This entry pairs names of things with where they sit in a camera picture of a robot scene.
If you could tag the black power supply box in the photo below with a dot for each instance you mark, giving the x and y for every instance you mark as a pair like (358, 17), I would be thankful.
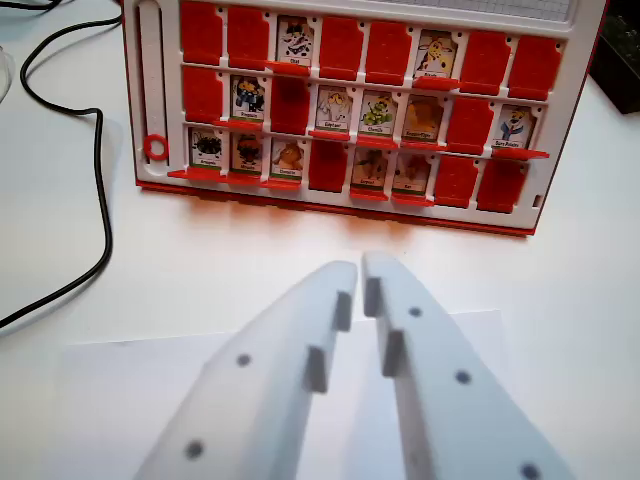
(617, 55)

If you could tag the red and white game board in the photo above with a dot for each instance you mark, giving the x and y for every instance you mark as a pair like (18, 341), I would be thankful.
(340, 100)

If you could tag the red plastic board flap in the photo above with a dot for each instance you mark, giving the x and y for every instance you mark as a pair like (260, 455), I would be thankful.
(520, 154)

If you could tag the white paper sheet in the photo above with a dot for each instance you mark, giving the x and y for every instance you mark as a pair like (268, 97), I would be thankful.
(125, 400)

